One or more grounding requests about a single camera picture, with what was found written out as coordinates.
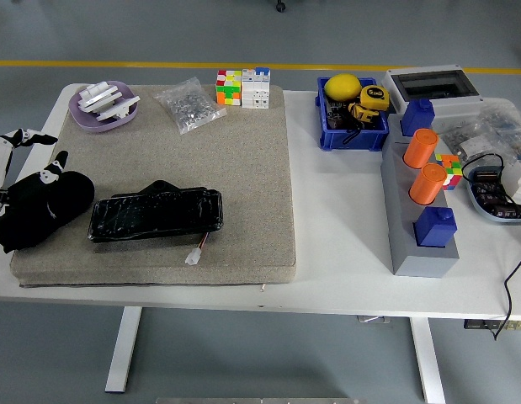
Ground black rag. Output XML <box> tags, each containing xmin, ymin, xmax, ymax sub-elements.
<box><xmin>0</xmin><ymin>170</ymin><xmax>96</xmax><ymax>253</ymax></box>

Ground black glossy panel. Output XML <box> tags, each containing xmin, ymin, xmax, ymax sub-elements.
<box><xmin>87</xmin><ymin>179</ymin><xmax>225</xmax><ymax>244</ymax></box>

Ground purple tray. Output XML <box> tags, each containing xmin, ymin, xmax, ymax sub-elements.
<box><xmin>68</xmin><ymin>80</ymin><xmax>139</xmax><ymax>135</ymax></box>

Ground clear bag of screws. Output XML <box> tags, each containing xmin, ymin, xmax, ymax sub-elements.
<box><xmin>152</xmin><ymin>77</ymin><xmax>227</xmax><ymax>136</ymax></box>

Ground white table leg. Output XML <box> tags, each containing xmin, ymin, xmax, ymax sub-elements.
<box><xmin>104</xmin><ymin>306</ymin><xmax>143</xmax><ymax>395</ymax></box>
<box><xmin>409</xmin><ymin>317</ymin><xmax>447</xmax><ymax>404</ymax></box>

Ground grey-brown mat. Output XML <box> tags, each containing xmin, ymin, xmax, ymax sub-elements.
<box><xmin>9</xmin><ymin>83</ymin><xmax>298</xmax><ymax>290</ymax></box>

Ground large colourful puzzle cube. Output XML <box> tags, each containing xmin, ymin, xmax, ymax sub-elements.
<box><xmin>215</xmin><ymin>69</ymin><xmax>243</xmax><ymax>107</ymax></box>

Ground brown electronic component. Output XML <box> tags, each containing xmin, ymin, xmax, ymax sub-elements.
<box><xmin>327</xmin><ymin>102</ymin><xmax>349</xmax><ymax>130</ymax></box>

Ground yellow ball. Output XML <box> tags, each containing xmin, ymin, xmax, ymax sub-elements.
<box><xmin>324</xmin><ymin>73</ymin><xmax>363</xmax><ymax>101</ymax></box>

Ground blue plastic bin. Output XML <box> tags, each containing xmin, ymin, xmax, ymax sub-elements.
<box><xmin>314</xmin><ymin>76</ymin><xmax>391</xmax><ymax>153</ymax></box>

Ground yellow and black tool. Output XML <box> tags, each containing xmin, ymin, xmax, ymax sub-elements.
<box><xmin>347</xmin><ymin>100</ymin><xmax>381</xmax><ymax>125</ymax></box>

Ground yellow tape measure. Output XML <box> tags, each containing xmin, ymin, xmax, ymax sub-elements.
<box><xmin>359</xmin><ymin>83</ymin><xmax>391</xmax><ymax>113</ymax></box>

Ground grey block holder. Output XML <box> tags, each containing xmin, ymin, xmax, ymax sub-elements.
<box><xmin>380</xmin><ymin>113</ymin><xmax>460</xmax><ymax>279</ymax></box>

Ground orange cylinder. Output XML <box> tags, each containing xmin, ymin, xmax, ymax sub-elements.
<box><xmin>408</xmin><ymin>162</ymin><xmax>447</xmax><ymax>206</ymax></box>
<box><xmin>402</xmin><ymin>128</ymin><xmax>439</xmax><ymax>169</ymax></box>

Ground blue square block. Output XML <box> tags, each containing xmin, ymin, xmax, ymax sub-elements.
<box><xmin>413</xmin><ymin>205</ymin><xmax>458</xmax><ymax>249</ymax></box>
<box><xmin>401</xmin><ymin>98</ymin><xmax>435</xmax><ymax>138</ymax></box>

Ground small colourful puzzle cube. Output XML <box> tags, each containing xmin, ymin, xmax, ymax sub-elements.
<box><xmin>434</xmin><ymin>153</ymin><xmax>461</xmax><ymax>191</ymax></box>

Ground clear parts bag white label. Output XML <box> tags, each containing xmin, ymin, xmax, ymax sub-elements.
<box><xmin>432</xmin><ymin>117</ymin><xmax>499</xmax><ymax>166</ymax></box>

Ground blue-grey tray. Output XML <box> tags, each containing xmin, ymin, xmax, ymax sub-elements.
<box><xmin>465</xmin><ymin>165</ymin><xmax>521</xmax><ymax>226</ymax></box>

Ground black circuit boards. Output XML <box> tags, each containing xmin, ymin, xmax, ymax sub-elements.
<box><xmin>471</xmin><ymin>167</ymin><xmax>521</xmax><ymax>221</ymax></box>

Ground black control box under table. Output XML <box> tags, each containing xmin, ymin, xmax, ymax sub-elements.
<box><xmin>462</xmin><ymin>319</ymin><xmax>521</xmax><ymax>332</ymax></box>

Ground clear bag of small parts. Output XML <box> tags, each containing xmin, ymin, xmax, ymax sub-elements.
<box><xmin>478</xmin><ymin>97</ymin><xmax>521</xmax><ymax>167</ymax></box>

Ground white plastic bracket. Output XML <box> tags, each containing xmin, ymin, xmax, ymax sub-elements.
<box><xmin>94</xmin><ymin>95</ymin><xmax>142</xmax><ymax>124</ymax></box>
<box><xmin>77</xmin><ymin>81</ymin><xmax>125</xmax><ymax>114</ymax></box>

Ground white connector with red wires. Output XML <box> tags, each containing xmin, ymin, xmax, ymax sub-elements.
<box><xmin>184</xmin><ymin>231</ymin><xmax>210</xmax><ymax>266</ymax></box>

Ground white circuit breaker blue switch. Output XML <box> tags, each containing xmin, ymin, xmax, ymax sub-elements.
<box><xmin>241</xmin><ymin>66</ymin><xmax>272</xmax><ymax>110</ymax></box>

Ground grey enclosure box clear lid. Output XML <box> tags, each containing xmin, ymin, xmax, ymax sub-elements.
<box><xmin>380</xmin><ymin>63</ymin><xmax>485</xmax><ymax>119</ymax></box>

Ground black cable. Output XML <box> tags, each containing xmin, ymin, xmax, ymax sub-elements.
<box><xmin>460</xmin><ymin>152</ymin><xmax>521</xmax><ymax>342</ymax></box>

